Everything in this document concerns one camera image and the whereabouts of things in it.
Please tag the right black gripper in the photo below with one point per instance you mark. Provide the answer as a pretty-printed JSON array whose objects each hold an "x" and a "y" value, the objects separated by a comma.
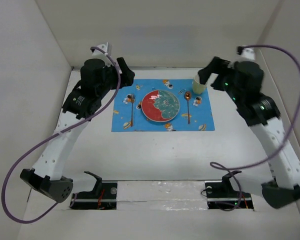
[{"x": 218, "y": 65}]

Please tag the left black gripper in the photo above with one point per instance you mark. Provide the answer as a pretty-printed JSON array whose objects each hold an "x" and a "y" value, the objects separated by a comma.
[{"x": 126, "y": 75}]

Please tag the copper fork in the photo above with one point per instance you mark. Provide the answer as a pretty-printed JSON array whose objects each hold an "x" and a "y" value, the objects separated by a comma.
[{"x": 132, "y": 101}]

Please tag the pale yellow mug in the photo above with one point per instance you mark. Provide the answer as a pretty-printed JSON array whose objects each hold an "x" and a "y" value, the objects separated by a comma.
[{"x": 197, "y": 87}]

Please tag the copper spoon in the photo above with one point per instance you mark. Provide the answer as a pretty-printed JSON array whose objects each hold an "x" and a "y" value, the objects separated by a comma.
[{"x": 188, "y": 97}]

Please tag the red and teal plate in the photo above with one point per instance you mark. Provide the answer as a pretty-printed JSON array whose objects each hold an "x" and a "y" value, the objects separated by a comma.
[{"x": 160, "y": 106}]

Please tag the blue astronaut print cloth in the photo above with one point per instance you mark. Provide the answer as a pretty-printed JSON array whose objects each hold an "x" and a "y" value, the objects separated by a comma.
[{"x": 201, "y": 117}]

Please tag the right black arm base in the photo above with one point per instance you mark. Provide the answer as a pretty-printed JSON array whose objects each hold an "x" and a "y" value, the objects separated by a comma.
[{"x": 221, "y": 195}]

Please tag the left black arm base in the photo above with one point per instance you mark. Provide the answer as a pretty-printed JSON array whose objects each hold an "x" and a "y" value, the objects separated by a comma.
[{"x": 90, "y": 192}]

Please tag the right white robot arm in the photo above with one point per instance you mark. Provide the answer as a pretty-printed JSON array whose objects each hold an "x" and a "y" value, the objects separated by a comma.
[{"x": 283, "y": 187}]

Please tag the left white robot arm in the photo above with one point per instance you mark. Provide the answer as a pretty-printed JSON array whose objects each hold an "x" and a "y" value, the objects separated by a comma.
[{"x": 46, "y": 175}]

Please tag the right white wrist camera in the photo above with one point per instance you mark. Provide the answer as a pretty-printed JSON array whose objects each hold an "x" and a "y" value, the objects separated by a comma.
[{"x": 246, "y": 53}]

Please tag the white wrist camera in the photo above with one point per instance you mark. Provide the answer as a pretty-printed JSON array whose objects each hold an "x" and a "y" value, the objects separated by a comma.
[
  {"x": 101, "y": 50},
  {"x": 246, "y": 53}
]

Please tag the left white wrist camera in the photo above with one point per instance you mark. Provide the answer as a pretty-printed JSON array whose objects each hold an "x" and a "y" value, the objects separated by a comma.
[{"x": 101, "y": 50}]

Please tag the metal rail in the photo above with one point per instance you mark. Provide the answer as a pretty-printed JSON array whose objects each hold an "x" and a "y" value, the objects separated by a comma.
[{"x": 160, "y": 200}]

